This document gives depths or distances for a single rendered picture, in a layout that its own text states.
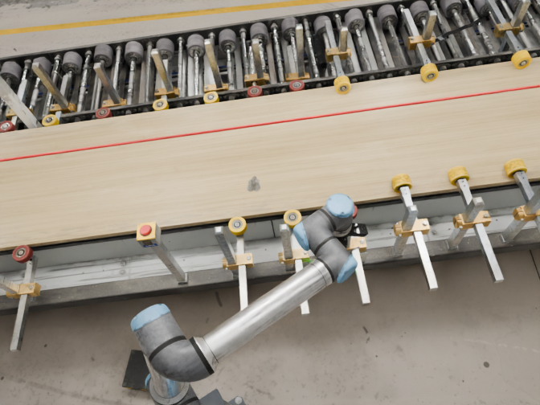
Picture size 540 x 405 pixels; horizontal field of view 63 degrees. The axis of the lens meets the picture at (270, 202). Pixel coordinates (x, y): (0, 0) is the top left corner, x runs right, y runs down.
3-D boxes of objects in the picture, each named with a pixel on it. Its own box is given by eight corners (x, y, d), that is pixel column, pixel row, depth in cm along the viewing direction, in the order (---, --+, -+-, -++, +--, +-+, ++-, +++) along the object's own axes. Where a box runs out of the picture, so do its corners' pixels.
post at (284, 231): (295, 274, 211) (288, 230, 170) (288, 276, 211) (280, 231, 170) (294, 267, 213) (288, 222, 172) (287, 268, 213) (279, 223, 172)
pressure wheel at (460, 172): (466, 173, 188) (447, 181, 191) (472, 181, 193) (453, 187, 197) (462, 161, 191) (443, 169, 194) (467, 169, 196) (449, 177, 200)
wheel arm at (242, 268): (250, 321, 184) (249, 319, 180) (242, 323, 184) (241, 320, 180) (243, 230, 206) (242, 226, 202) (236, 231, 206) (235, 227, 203)
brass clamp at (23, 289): (39, 296, 201) (33, 293, 197) (10, 300, 202) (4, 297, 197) (41, 284, 204) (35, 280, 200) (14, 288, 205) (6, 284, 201)
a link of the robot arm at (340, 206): (318, 201, 144) (341, 185, 146) (318, 219, 154) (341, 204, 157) (337, 221, 139) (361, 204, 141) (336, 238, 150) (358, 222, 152)
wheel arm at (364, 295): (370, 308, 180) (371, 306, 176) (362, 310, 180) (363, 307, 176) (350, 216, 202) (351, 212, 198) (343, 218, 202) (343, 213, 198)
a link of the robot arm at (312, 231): (310, 249, 136) (341, 227, 139) (288, 223, 142) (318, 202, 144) (311, 261, 144) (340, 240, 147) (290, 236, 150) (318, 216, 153)
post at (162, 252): (187, 283, 206) (157, 243, 168) (177, 284, 207) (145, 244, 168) (188, 274, 209) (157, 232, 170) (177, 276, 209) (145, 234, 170)
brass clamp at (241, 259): (254, 268, 196) (252, 263, 192) (224, 272, 197) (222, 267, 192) (253, 255, 199) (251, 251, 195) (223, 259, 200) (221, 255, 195)
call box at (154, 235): (161, 246, 168) (154, 237, 161) (143, 248, 168) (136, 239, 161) (161, 230, 171) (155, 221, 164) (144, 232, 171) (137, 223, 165)
